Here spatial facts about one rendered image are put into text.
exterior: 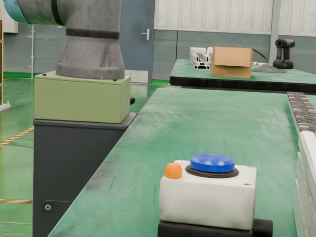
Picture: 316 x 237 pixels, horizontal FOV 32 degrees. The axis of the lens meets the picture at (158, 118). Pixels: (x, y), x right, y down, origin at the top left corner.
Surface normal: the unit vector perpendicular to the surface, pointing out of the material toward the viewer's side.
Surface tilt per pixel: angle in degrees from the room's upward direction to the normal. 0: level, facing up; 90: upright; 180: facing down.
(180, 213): 90
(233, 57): 69
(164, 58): 90
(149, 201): 0
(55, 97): 90
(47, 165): 90
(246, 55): 63
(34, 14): 130
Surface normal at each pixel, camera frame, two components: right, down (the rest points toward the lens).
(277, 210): 0.05, -0.99
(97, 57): 0.29, -0.14
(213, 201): -0.20, 0.13
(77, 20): -0.46, 0.11
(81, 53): -0.20, -0.17
